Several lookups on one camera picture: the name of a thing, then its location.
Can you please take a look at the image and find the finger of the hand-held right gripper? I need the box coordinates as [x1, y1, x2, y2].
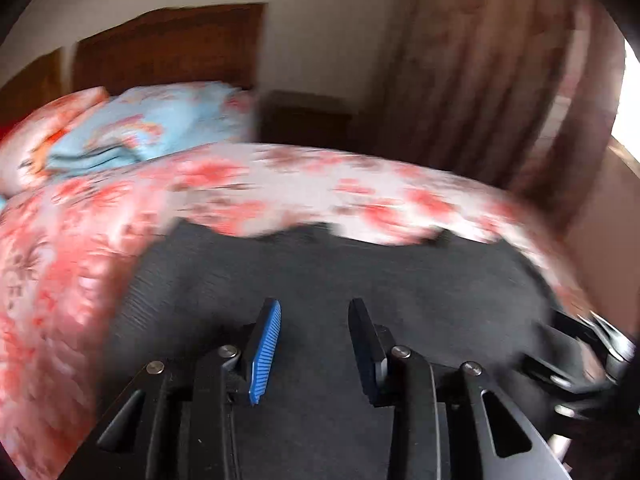
[520, 354, 603, 403]
[550, 309, 638, 361]

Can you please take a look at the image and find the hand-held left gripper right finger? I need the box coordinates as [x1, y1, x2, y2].
[348, 298, 571, 480]

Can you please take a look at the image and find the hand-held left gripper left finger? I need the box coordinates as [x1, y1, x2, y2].
[65, 297, 282, 480]

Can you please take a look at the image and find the dark striped knit sweater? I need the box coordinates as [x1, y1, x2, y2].
[107, 220, 568, 480]

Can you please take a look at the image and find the pink floral bed cover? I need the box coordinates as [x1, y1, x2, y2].
[0, 141, 601, 480]

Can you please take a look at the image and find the window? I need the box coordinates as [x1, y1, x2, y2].
[609, 37, 640, 171]

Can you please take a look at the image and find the dark wooden nightstand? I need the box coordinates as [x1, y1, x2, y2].
[259, 90, 352, 150]

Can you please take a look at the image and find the light blue floral pillow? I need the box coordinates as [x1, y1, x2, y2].
[45, 81, 257, 177]

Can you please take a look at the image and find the floral curtain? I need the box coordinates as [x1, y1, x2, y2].
[370, 0, 627, 233]

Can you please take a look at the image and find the pink floral pillow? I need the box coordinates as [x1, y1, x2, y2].
[0, 86, 110, 197]

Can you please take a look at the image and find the large carved wooden headboard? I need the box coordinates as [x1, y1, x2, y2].
[72, 2, 267, 97]

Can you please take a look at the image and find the small wooden headboard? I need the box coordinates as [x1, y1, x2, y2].
[0, 47, 64, 117]

